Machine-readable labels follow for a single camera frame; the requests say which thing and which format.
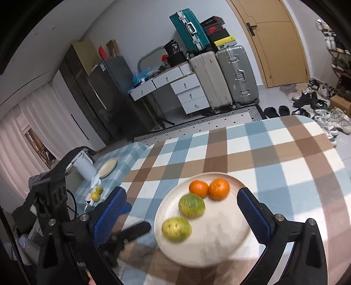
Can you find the wooden shoe rack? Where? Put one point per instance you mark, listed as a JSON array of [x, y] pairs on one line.
[[340, 62]]

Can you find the wooden door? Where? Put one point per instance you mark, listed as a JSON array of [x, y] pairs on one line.
[[274, 40]]

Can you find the white drawer desk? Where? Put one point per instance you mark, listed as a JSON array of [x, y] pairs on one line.
[[184, 83]]

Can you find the teal suitcase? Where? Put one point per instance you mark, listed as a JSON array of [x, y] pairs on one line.
[[191, 31]]

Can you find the cream round plate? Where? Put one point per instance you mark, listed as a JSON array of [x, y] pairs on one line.
[[216, 236]]

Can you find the plaid checkered tablecloth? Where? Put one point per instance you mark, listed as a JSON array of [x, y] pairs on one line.
[[288, 163]]

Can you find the yellow lemon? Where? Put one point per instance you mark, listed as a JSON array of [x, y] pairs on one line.
[[99, 189], [95, 196]]

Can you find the beige suitcase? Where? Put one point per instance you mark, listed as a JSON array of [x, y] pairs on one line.
[[211, 78]]

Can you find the black slippers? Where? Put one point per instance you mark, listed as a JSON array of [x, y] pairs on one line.
[[271, 112]]

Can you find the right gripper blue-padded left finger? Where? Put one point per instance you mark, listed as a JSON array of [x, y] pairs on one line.
[[80, 248]]

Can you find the small beige plate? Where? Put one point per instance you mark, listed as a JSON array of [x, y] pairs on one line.
[[107, 168]]

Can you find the yellow-green citrus fruit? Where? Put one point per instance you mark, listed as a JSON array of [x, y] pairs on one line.
[[176, 229]]

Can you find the teal checkered side tablecloth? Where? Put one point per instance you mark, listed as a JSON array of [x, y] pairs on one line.
[[126, 158]]

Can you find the orange mandarin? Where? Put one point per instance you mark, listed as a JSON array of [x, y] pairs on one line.
[[219, 189], [199, 188]]

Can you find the pile of shoes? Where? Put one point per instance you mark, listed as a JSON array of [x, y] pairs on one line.
[[311, 103]]

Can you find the white kettle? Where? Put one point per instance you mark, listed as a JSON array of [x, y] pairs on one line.
[[84, 165]]

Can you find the stacked shoe boxes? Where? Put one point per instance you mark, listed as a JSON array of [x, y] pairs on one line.
[[217, 34]]

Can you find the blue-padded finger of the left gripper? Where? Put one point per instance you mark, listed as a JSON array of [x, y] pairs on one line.
[[130, 233]]

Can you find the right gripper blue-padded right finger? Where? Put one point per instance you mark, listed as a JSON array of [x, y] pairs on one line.
[[306, 263]]

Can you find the silver suitcase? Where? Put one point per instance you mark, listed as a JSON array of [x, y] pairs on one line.
[[239, 75]]

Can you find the black refrigerator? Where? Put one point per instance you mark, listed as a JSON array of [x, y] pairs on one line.
[[101, 88]]

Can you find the cardboard box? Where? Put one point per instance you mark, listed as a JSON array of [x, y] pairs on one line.
[[341, 103]]

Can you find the green wrinkled citrus fruit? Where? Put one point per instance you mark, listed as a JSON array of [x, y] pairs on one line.
[[191, 206]]

